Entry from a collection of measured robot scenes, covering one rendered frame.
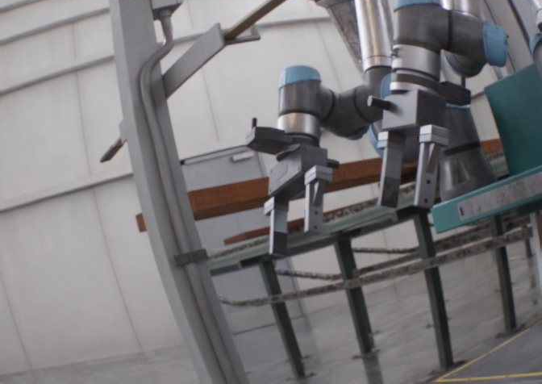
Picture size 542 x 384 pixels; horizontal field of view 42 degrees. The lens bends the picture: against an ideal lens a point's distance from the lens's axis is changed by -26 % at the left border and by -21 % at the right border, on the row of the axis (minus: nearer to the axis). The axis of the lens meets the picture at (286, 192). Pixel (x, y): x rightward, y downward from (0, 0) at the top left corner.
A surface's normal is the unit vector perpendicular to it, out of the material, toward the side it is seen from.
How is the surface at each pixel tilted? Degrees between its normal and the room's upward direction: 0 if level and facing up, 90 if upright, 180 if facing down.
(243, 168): 90
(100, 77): 84
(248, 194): 90
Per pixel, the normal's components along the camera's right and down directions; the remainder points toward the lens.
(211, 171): 0.43, -0.18
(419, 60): -0.06, -0.06
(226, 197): 0.69, -0.25
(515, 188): -0.90, 0.22
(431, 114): 0.26, -0.01
